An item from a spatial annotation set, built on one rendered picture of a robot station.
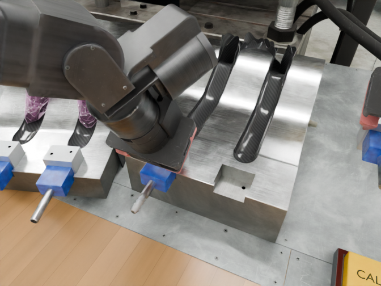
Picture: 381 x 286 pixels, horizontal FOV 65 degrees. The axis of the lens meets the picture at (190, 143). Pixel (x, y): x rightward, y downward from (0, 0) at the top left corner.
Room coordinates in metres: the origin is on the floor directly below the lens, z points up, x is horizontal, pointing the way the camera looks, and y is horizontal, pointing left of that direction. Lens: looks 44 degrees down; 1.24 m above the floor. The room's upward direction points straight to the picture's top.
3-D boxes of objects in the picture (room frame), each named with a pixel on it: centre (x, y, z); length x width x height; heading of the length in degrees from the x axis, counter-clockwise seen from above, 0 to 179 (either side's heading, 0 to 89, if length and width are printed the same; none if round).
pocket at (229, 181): (0.29, -0.06, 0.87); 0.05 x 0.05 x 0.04; 66
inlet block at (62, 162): (0.30, 0.22, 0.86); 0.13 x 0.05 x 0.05; 173
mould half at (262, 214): (0.51, -0.11, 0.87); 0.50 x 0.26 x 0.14; 156
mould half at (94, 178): (0.58, 0.25, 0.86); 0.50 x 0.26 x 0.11; 173
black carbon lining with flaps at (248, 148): (0.50, -0.10, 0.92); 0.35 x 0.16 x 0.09; 156
